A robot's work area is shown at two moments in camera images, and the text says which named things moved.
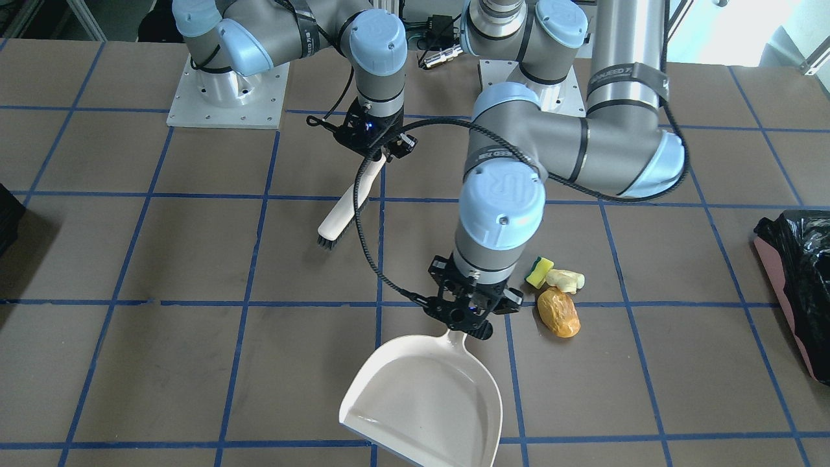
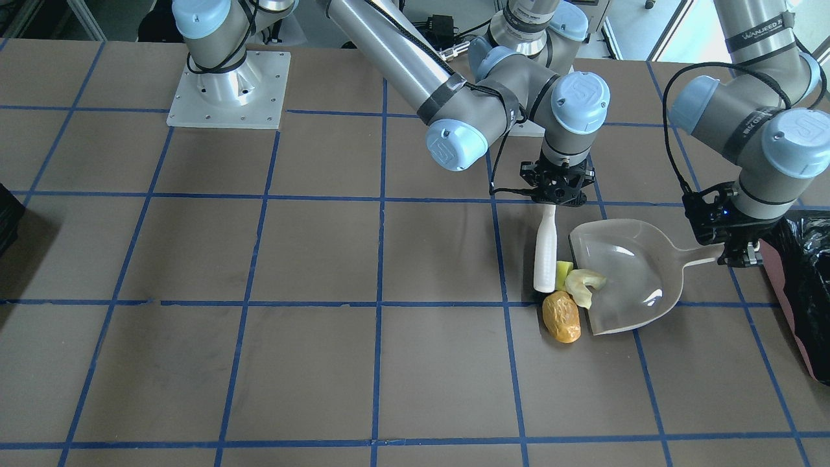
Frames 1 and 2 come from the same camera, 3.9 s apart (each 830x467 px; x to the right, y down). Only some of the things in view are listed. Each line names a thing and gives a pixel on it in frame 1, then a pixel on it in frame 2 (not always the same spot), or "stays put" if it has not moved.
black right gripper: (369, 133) -> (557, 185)
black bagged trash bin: (797, 242) stays put
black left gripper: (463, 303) -> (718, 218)
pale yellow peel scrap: (567, 281) -> (576, 283)
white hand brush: (345, 213) -> (545, 251)
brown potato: (558, 312) stays put
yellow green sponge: (537, 276) -> (563, 268)
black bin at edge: (11, 209) stays put
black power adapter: (440, 28) stays put
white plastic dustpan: (426, 399) -> (643, 266)
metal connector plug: (444, 56) stays put
